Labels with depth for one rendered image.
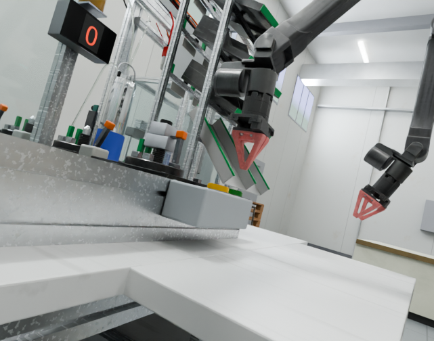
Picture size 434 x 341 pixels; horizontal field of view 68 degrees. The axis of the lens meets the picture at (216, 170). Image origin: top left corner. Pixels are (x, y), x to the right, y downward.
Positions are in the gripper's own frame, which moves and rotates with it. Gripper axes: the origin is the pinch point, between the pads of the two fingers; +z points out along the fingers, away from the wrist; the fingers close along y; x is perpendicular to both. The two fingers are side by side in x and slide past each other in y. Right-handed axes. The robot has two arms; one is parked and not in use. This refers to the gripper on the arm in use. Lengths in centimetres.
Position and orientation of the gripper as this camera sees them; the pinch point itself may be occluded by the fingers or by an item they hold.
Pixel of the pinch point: (244, 165)
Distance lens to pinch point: 64.7
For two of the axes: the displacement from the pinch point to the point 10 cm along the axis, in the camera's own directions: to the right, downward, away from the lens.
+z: -2.2, 9.7, -0.9
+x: 8.8, 1.6, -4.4
